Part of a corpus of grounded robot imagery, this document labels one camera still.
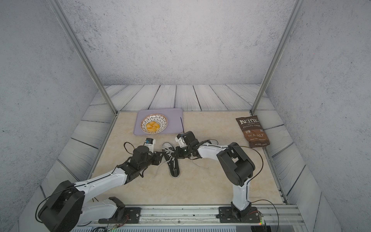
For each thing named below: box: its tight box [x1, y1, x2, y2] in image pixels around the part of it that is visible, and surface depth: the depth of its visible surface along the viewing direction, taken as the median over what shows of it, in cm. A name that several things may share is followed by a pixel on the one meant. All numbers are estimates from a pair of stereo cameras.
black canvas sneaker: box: [161, 141, 181, 179], surface depth 91 cm
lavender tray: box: [133, 108, 184, 136], surface depth 120 cm
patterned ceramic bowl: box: [140, 113, 169, 135], surface depth 113 cm
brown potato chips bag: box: [235, 115, 271, 149], surface depth 109 cm
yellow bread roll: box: [145, 121, 160, 132], surface depth 109 cm
